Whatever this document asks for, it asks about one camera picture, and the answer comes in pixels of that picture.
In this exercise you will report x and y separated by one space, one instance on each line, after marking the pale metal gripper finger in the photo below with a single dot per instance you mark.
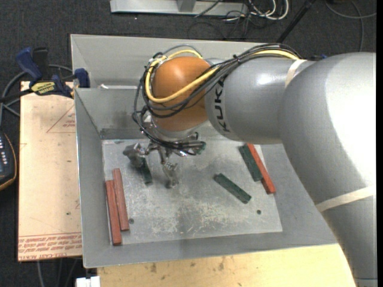
172 175
134 155

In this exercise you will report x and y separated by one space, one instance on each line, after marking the dark green flat block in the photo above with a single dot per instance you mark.
147 173
251 163
232 187

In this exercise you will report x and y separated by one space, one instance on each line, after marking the grey metal bin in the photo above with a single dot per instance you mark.
194 208

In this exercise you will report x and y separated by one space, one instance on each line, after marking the red-brown flat block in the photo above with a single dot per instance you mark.
121 199
264 175
113 217

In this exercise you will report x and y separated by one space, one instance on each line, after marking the brown cardboard board, red print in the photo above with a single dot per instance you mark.
48 172

